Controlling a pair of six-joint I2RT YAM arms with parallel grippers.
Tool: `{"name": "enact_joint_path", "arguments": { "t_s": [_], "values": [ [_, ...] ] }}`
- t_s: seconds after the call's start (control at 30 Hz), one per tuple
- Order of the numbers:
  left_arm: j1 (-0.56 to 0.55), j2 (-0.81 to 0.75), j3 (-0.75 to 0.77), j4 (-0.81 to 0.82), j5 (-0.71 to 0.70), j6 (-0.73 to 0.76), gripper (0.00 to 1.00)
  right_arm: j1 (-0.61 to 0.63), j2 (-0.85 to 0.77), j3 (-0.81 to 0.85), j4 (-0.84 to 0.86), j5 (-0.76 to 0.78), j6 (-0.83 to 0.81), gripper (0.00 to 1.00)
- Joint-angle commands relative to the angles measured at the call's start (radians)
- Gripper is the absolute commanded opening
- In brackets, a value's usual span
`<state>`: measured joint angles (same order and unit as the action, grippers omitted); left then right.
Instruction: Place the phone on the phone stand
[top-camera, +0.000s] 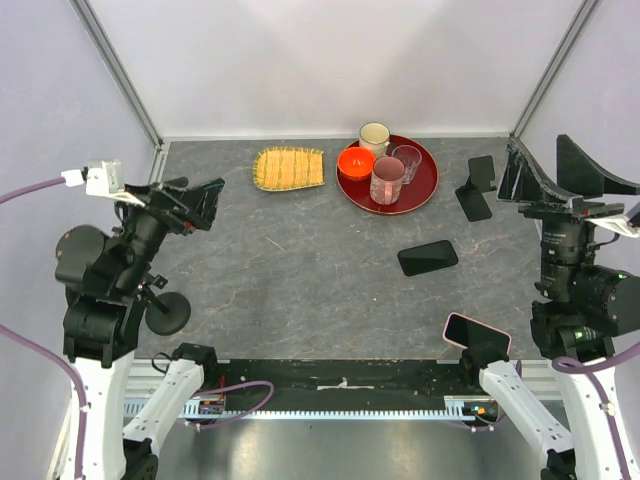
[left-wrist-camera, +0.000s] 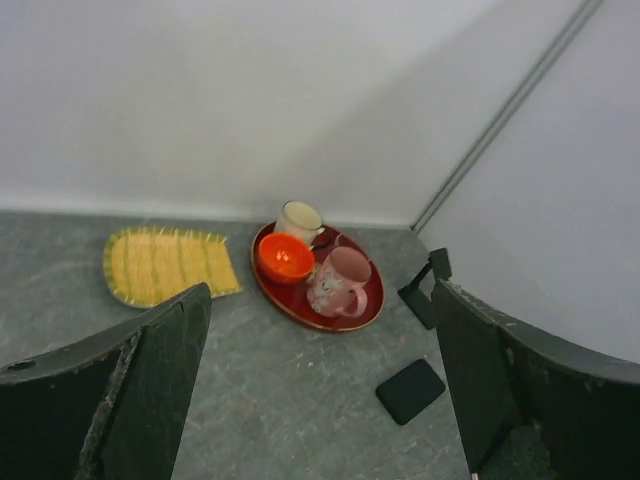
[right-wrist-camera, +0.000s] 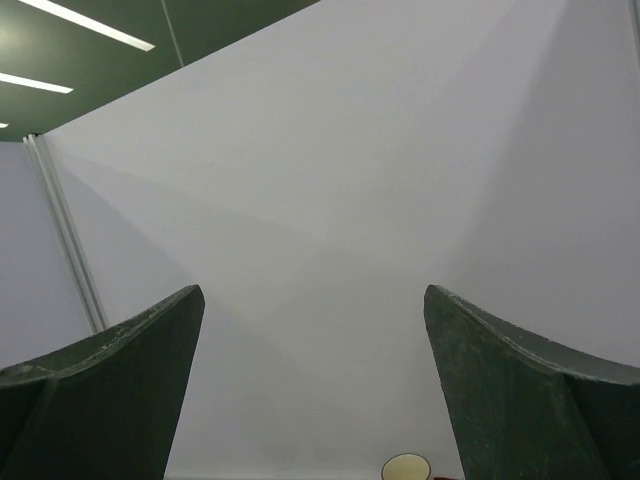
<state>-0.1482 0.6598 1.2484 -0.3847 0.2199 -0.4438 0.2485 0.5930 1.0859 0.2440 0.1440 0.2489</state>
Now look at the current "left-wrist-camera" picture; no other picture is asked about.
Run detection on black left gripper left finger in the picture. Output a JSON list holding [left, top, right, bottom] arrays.
[[1, 283, 211, 479]]

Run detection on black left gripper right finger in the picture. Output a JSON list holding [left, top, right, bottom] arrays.
[[431, 280, 639, 479]]

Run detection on black smartphone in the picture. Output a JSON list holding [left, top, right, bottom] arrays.
[[375, 359, 446, 426]]

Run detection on black folding phone stand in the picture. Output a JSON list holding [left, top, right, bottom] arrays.
[[398, 248, 452, 330]]

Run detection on yellow woven bamboo mat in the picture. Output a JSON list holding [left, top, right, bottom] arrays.
[[103, 226, 242, 309]]

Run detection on red oval lacquer tray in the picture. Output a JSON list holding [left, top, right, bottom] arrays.
[[250, 223, 385, 333]]

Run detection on orange bowl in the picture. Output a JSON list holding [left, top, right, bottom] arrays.
[[257, 232, 316, 285]]

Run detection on pink patterned mug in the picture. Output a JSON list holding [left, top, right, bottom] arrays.
[[306, 246, 373, 318]]

